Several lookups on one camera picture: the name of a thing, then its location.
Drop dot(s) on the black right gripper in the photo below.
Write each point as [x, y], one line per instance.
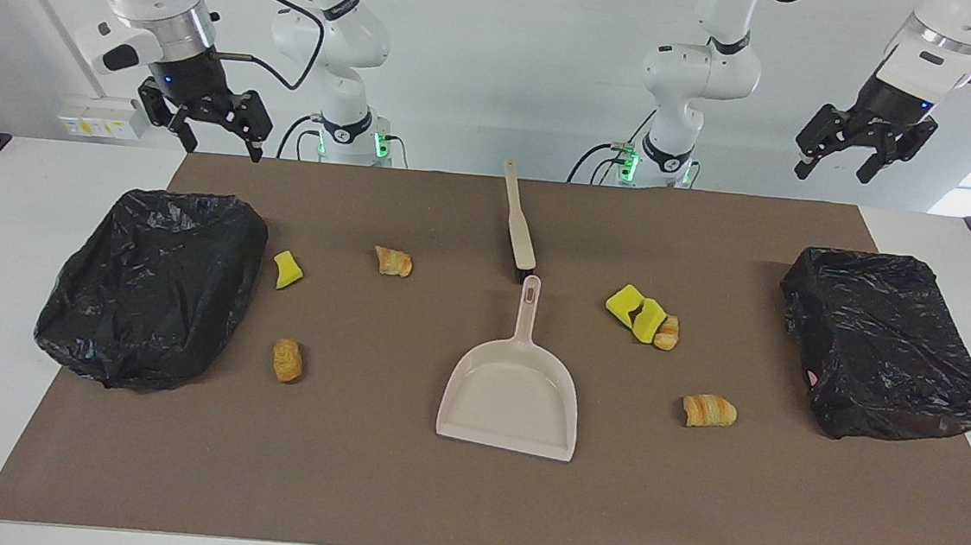
[193, 85]

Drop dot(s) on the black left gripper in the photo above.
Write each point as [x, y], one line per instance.
[892, 114]

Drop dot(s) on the golden croissant piece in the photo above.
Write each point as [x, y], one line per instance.
[668, 334]
[709, 410]
[393, 262]

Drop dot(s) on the yellow sponge with green side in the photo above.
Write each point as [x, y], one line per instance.
[649, 322]

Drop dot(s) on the beige brush with black bristles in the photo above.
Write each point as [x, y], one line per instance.
[519, 232]

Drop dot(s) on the beige plastic dustpan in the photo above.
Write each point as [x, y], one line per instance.
[510, 396]

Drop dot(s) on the rounded black bag-lined trash bin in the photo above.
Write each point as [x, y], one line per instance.
[155, 281]

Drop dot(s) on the boxy black bag-lined trash bin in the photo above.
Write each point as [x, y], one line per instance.
[887, 347]

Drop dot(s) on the small yellow sponge piece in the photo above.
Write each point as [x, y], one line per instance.
[287, 271]

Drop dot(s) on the golden brown bread roll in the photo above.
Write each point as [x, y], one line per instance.
[288, 361]

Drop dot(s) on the brown table mat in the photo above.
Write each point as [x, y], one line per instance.
[433, 502]

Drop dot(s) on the white wall outlet box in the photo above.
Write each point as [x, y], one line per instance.
[99, 116]

